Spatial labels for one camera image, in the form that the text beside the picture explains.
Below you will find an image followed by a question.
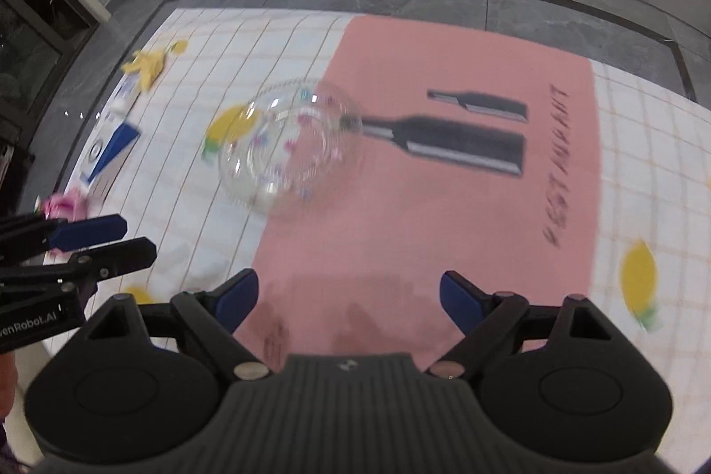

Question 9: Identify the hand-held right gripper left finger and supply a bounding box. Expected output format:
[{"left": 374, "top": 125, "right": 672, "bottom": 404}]
[{"left": 83, "top": 268, "right": 272, "bottom": 381}]

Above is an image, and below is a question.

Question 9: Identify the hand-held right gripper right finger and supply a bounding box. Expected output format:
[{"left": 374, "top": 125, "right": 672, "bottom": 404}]
[{"left": 429, "top": 270, "right": 615, "bottom": 380}]

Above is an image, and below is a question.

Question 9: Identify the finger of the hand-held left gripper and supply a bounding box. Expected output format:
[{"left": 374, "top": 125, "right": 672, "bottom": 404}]
[
  {"left": 0, "top": 237, "right": 158, "bottom": 311},
  {"left": 0, "top": 214, "right": 128, "bottom": 265}
]

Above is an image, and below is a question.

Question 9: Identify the clear glass plate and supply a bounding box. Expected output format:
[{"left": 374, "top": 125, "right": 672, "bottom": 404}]
[{"left": 218, "top": 78, "right": 365, "bottom": 220}]

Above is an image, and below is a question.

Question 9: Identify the pink toy pot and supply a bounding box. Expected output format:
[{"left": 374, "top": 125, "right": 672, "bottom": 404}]
[{"left": 40, "top": 193, "right": 91, "bottom": 220}]

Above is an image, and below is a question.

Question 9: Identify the pink and checked printed tablecloth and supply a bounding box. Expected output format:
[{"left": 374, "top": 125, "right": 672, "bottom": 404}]
[{"left": 33, "top": 8, "right": 711, "bottom": 474}]

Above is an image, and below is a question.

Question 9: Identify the blue and white box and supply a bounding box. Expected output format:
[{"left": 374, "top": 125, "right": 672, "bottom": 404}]
[{"left": 77, "top": 115, "right": 141, "bottom": 187}]

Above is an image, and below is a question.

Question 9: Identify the white plastic bottle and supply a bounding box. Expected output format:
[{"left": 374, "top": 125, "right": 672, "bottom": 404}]
[{"left": 110, "top": 79, "right": 140, "bottom": 118}]

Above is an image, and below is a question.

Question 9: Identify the yellow banana peel toy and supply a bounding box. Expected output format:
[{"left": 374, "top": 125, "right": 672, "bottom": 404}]
[{"left": 123, "top": 51, "right": 167, "bottom": 92}]

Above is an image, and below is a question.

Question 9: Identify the dark glass cabinet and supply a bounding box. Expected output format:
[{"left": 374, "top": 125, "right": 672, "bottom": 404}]
[{"left": 0, "top": 0, "right": 94, "bottom": 167}]

